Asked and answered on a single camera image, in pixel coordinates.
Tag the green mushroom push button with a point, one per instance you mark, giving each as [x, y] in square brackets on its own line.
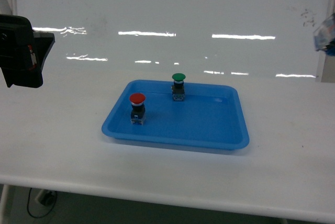
[178, 91]

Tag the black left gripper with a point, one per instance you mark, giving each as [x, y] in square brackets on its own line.
[23, 51]

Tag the red mushroom push button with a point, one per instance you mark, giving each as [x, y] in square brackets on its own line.
[138, 113]

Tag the blue plastic tray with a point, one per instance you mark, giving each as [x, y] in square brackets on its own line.
[210, 117]

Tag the yellow mushroom push button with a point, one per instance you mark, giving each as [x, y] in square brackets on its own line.
[324, 36]

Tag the white whiteboard panel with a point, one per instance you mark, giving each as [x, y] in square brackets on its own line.
[244, 38]

